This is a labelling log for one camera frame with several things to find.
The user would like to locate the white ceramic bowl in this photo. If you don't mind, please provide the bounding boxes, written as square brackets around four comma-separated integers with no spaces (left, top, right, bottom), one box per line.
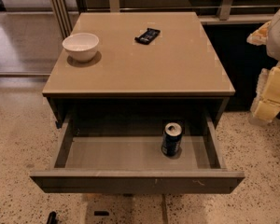
[63,33,99,63]

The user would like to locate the grey cabinet with counter top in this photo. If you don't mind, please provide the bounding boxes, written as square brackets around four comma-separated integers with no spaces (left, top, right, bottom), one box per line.
[43,12,234,123]

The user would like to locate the blue pepsi can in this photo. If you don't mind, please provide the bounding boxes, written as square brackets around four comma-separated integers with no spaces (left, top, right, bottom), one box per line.
[161,122,183,157]

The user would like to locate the dark snack bar wrapper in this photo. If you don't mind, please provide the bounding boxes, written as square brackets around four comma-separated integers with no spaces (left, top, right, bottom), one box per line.
[134,28,161,45]

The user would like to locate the open grey top drawer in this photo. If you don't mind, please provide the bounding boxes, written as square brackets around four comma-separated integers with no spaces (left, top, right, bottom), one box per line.
[31,109,245,194]

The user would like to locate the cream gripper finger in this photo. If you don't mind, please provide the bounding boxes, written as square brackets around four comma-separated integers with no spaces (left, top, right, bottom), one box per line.
[246,21,271,46]
[250,62,280,122]

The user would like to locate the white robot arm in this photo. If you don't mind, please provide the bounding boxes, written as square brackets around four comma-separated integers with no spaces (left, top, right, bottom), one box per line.
[246,9,280,124]

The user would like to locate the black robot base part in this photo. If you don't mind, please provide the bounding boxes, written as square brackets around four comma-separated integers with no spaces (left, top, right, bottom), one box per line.
[47,211,57,224]

